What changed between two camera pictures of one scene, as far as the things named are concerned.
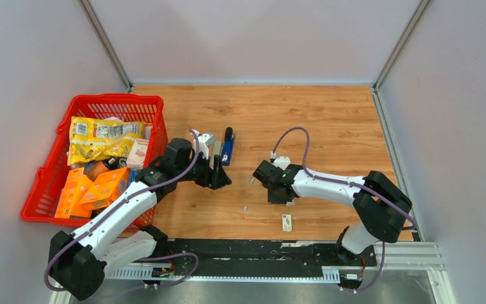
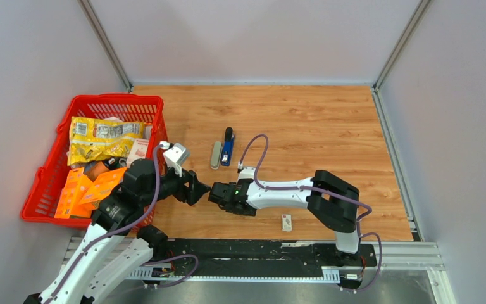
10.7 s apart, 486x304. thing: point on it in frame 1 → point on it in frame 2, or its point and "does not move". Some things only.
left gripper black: (216, 178) → (190, 194)
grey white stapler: (218, 151) does not move
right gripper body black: (274, 198) → (230, 210)
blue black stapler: (228, 146) does not move
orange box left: (76, 185) does not move
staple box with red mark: (286, 222) does not move
